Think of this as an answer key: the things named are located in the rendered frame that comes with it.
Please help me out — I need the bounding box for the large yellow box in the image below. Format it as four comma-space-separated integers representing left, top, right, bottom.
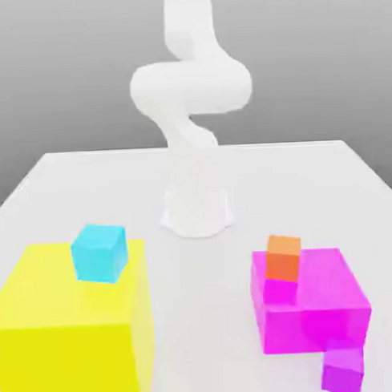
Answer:
0, 238, 157, 392

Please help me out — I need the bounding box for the small cyan cube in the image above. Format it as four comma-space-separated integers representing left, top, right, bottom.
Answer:
69, 221, 130, 286

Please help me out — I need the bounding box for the large magenta box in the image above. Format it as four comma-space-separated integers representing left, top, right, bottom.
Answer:
249, 245, 374, 357

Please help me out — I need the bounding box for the small orange cube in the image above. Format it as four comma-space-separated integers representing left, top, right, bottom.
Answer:
263, 233, 304, 284

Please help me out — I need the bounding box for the small purple cube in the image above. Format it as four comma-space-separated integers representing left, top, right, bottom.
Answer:
318, 337, 366, 392

